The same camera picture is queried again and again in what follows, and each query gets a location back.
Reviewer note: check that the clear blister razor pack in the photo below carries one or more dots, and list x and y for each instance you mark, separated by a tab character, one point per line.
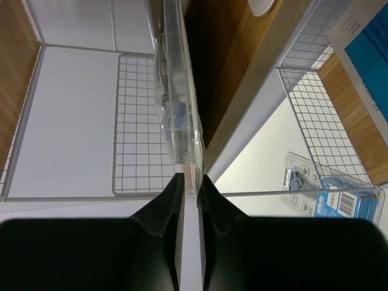
260	7
175	93
323	192

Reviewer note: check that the grey blue Harry's box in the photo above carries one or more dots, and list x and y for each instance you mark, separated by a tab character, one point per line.
359	39

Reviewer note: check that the white wire wooden shelf rack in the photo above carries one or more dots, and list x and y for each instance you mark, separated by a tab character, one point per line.
306	48

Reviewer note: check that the clear blister razor pack top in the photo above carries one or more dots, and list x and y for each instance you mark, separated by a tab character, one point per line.
323	192

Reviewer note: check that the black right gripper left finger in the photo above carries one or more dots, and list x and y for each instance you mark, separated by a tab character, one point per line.
140	252

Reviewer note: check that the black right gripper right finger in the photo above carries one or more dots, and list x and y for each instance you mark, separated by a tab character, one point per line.
243	252

